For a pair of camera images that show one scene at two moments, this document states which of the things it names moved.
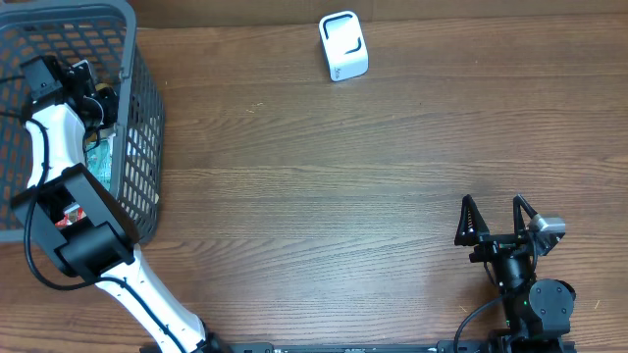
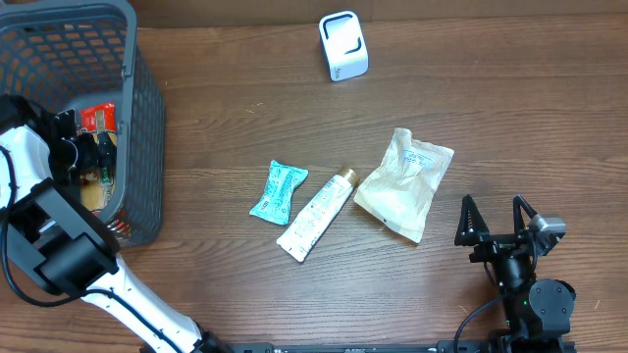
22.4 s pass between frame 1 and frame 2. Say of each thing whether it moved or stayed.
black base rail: stayed
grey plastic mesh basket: stayed
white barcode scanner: stayed
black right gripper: stayed
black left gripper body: moved
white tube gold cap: moved
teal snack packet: moved
